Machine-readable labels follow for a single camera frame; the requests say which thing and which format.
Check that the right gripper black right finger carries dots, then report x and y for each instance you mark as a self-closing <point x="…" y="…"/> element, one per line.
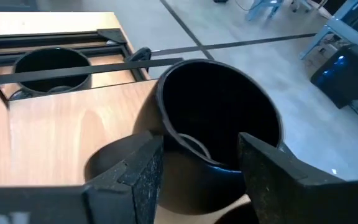
<point x="291" y="193"/>

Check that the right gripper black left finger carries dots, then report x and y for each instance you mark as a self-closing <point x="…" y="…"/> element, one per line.
<point x="135" y="186"/>

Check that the black coffee mug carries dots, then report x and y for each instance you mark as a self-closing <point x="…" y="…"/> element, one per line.
<point x="51" y="60"/>
<point x="216" y="109"/>

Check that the black computer case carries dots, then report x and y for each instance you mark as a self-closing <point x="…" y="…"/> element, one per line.
<point x="343" y="77"/>

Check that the black clamp knob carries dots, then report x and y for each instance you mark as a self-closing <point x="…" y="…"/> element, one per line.
<point x="140" y="55"/>

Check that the blue stool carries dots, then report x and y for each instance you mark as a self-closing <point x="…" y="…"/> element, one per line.
<point x="264" y="7"/>

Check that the wooden shelf riser black frame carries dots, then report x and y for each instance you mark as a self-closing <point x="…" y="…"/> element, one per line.
<point x="67" y="130"/>

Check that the black aluminium extrusion frame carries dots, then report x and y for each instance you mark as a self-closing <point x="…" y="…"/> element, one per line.
<point x="42" y="39"/>

